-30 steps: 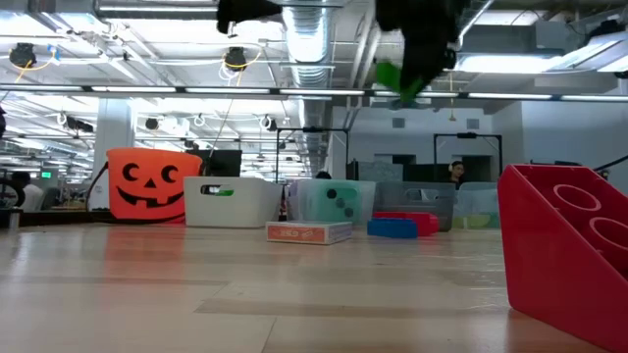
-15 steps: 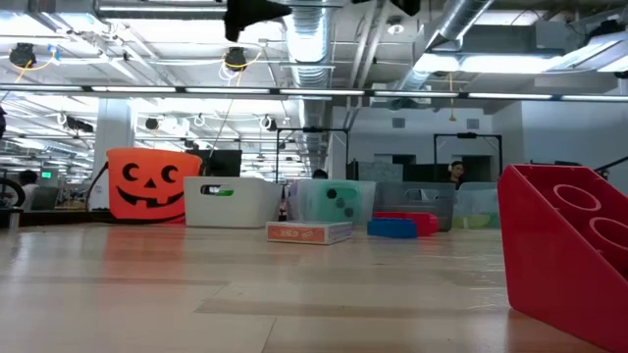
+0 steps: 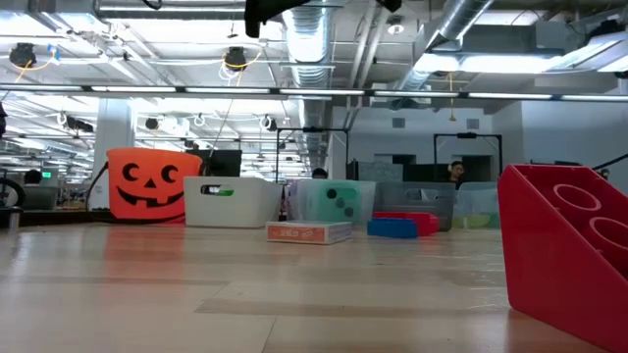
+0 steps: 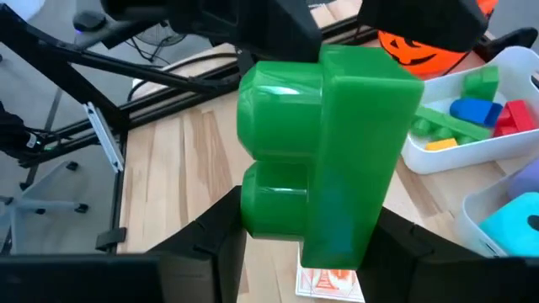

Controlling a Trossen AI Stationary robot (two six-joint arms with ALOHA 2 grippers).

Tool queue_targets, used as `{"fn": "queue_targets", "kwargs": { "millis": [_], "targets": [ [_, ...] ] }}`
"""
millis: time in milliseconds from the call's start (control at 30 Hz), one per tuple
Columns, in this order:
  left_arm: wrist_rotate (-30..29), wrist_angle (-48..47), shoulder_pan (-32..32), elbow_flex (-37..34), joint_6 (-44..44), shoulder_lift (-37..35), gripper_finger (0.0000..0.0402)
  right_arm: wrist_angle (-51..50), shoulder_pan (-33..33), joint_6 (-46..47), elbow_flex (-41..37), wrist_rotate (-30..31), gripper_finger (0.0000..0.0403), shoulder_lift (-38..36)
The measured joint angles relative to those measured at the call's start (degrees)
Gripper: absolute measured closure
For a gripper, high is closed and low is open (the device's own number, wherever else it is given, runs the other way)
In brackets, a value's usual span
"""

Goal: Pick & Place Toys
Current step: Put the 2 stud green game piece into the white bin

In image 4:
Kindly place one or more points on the green four-stud toy brick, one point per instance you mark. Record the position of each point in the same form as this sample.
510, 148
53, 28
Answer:
455, 124

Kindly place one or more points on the purple foam die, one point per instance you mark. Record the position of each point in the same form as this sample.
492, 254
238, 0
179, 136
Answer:
526, 181

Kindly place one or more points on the card deck with red end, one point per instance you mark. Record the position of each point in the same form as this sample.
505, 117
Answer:
328, 282

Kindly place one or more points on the red toy brick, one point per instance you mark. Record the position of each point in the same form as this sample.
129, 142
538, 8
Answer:
516, 118

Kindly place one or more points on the clear plastic bin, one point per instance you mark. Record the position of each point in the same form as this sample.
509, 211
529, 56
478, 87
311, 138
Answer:
471, 210

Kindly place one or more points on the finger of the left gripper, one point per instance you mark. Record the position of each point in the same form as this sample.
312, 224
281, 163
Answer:
286, 29
421, 21

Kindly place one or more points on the small green toy brick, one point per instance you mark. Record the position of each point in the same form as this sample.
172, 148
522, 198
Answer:
480, 82

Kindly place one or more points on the yellow toy brick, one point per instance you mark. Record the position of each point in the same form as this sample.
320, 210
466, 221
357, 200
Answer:
440, 145

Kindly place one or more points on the blue toy brick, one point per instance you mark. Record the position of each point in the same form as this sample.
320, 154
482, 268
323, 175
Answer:
473, 111

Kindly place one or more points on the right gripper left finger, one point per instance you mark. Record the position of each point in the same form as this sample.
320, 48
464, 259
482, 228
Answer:
126, 278

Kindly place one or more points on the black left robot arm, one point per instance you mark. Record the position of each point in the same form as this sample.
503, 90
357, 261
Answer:
168, 78

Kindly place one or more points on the black side stand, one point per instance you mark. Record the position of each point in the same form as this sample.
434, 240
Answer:
63, 71

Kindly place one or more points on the teal foam die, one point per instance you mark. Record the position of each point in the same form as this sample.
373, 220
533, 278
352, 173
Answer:
509, 227

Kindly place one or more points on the orange pumpkin bucket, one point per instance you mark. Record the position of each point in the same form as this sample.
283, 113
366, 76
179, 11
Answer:
421, 59

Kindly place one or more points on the white plastic bin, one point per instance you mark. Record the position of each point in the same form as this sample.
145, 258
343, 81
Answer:
463, 157

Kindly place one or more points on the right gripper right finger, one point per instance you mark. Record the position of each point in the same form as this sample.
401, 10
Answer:
442, 278

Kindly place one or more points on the silver aluminium bar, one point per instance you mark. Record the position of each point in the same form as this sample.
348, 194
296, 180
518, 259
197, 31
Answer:
105, 139

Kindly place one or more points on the green two-stud toy brick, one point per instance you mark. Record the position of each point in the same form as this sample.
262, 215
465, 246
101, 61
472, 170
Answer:
358, 147

